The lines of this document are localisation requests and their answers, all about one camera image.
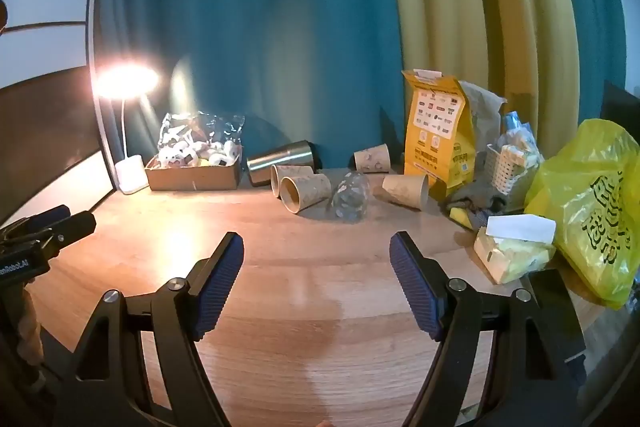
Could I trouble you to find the shallow cardboard box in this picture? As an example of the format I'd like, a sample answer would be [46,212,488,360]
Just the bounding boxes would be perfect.
[144,154,244,192]

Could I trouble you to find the yellow tissue pack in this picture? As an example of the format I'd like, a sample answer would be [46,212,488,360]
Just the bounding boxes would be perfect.
[472,214,557,286]

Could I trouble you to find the white desk lamp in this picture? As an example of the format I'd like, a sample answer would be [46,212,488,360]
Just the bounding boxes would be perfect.
[95,62,161,196]

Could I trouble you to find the brown paper cup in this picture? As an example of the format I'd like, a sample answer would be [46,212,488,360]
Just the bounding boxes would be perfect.
[373,173,431,210]
[270,164,317,198]
[353,144,392,174]
[279,173,334,214]

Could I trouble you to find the stainless steel tumbler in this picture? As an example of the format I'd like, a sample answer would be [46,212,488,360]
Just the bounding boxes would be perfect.
[245,140,321,187]

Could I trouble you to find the grey cloth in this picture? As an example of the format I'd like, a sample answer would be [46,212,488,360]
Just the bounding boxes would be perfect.
[439,181,507,228]

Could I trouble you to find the yellow plastic bag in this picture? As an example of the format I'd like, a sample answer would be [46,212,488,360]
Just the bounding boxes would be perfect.
[522,119,640,311]

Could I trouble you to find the yellow sponge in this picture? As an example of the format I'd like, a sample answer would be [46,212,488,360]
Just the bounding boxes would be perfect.
[449,206,487,229]

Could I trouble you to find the yellow printed paper bag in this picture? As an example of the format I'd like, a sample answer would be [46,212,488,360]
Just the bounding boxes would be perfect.
[402,69,477,203]

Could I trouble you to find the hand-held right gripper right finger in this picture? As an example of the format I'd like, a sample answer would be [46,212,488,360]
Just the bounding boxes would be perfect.
[389,231,588,427]

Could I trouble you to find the teal curtain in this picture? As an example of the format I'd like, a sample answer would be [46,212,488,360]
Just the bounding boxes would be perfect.
[89,0,407,170]

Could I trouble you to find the white woven basket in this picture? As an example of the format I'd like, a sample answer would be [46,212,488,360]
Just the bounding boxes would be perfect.
[484,144,544,198]

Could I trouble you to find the black monitor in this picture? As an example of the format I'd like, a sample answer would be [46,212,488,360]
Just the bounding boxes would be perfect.
[602,79,640,128]

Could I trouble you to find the clear glass cup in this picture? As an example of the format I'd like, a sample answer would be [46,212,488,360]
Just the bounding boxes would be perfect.
[330,171,371,223]

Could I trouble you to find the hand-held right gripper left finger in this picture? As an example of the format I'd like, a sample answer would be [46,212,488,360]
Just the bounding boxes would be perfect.
[51,232,246,427]

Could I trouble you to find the clear plastic bag of toys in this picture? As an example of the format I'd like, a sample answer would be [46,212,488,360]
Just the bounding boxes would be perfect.
[158,111,246,168]

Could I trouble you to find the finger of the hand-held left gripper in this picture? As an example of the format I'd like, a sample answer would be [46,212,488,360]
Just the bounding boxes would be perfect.
[46,212,97,250]
[22,205,71,234]

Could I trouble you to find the crumpled brown paper bag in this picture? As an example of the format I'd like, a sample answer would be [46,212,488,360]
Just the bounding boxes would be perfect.
[457,79,507,158]

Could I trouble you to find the yellow curtain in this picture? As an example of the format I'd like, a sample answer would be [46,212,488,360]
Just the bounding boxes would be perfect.
[381,0,603,160]

